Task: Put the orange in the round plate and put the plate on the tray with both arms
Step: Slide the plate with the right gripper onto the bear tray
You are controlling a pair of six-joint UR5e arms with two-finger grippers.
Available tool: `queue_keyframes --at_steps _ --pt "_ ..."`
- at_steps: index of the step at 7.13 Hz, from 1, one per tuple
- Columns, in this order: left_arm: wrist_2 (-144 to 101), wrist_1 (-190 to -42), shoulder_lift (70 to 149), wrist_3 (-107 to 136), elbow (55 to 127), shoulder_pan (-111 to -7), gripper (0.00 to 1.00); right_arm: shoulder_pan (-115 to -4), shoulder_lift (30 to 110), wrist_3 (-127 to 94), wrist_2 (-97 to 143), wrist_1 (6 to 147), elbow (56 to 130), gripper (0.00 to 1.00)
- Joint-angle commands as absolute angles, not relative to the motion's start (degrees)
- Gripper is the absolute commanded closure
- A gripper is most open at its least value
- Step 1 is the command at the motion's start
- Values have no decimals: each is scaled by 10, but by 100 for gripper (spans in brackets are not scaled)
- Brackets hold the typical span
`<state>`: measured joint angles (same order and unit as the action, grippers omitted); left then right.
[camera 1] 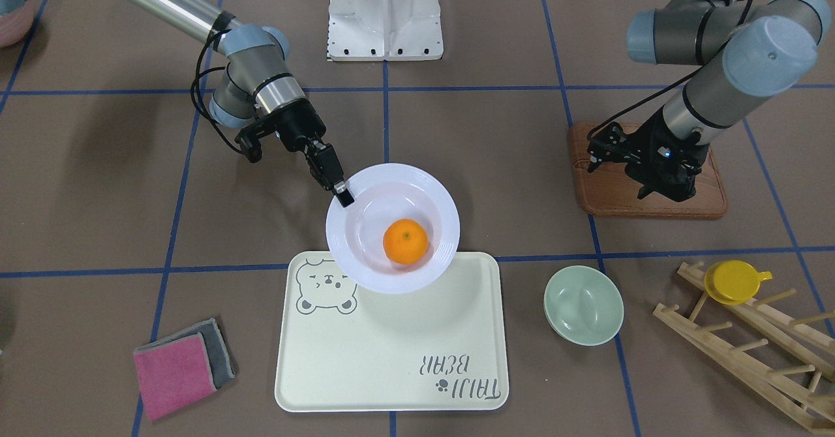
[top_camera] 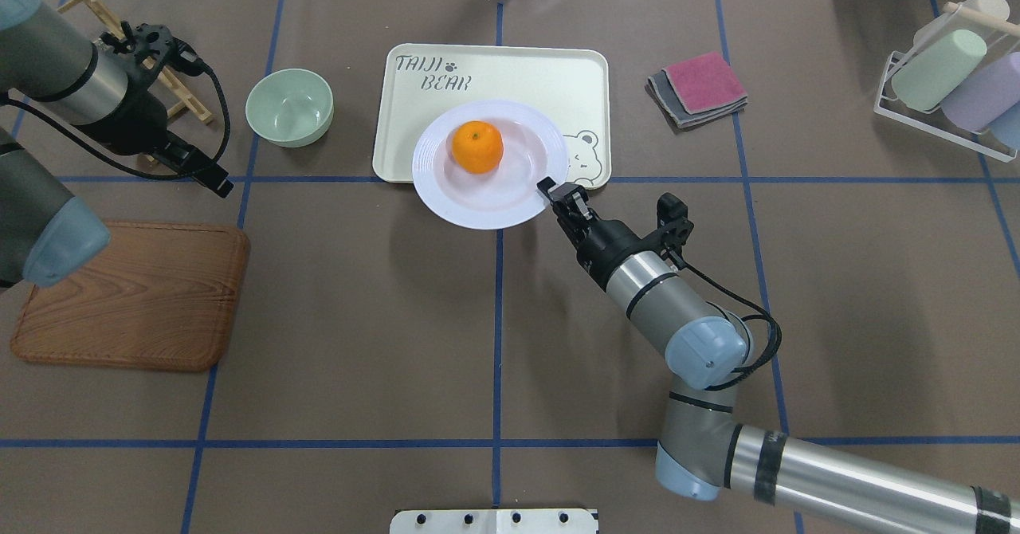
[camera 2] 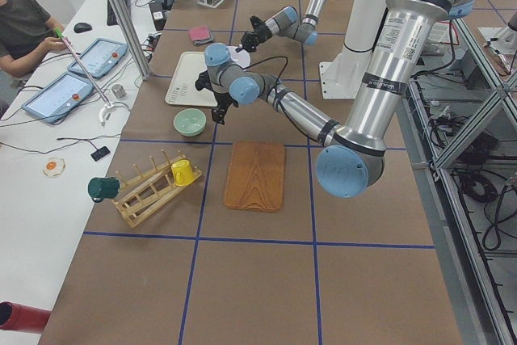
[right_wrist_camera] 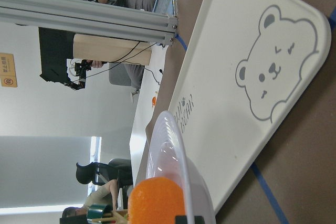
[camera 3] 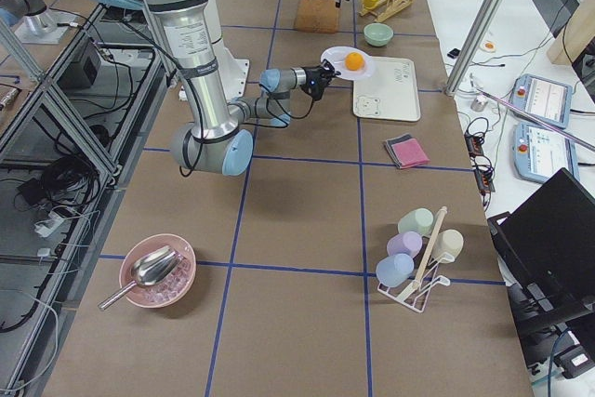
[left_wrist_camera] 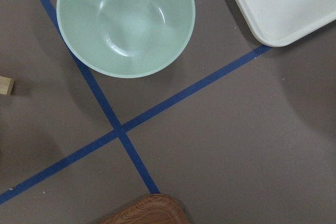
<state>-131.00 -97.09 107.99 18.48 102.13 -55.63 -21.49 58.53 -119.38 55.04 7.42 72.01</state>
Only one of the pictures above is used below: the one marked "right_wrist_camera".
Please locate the orange fruit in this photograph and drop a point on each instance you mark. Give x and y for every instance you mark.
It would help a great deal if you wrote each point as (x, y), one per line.
(156, 200)

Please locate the white round plate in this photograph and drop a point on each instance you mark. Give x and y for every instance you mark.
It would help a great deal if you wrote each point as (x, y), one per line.
(167, 158)

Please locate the white bear tray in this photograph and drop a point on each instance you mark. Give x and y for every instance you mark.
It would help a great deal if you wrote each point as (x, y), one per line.
(246, 65)

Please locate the dark green mug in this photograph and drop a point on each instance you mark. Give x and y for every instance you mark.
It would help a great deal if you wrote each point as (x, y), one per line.
(97, 211)

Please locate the fried egg toy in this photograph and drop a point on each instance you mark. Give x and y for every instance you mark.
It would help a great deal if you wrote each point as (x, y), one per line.
(154, 98)

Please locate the aluminium frame post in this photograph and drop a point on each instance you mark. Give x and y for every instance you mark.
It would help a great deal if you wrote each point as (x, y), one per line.
(91, 18)

